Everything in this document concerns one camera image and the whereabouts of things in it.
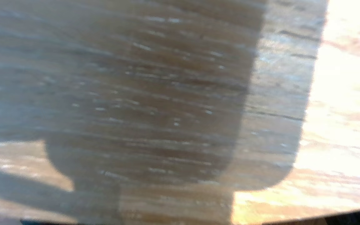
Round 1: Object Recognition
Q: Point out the round wooden side table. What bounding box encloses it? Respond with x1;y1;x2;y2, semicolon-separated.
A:
0;0;360;225

